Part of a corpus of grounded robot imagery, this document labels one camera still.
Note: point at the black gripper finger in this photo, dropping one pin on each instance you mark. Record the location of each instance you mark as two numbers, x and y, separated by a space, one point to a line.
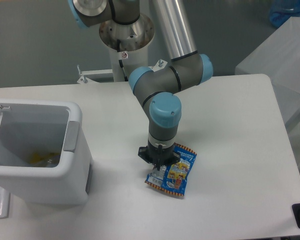
149 154
169 158

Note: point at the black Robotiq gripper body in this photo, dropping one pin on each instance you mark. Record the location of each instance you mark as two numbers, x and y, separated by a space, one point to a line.
161 150

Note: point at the blue snack wrapper bag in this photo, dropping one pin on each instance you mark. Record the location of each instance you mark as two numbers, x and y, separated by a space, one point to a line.
173 179

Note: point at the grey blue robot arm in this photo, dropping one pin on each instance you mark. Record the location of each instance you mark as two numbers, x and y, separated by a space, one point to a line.
124 29

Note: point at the white plastic trash can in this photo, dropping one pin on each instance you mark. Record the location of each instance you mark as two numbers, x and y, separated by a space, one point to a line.
44 126

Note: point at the yellow trash inside can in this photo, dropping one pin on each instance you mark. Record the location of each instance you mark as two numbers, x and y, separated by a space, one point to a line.
48 160

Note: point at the translucent white storage box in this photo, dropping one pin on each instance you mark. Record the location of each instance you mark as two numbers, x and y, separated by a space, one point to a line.
278 57

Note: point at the blue water jug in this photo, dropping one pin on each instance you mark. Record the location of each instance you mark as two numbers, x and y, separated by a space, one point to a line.
281 10

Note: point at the white pedestal mounting bracket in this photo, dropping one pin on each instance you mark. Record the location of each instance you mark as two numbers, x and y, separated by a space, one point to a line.
106 75

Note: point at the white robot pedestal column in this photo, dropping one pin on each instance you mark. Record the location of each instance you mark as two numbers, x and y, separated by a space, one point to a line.
130 62

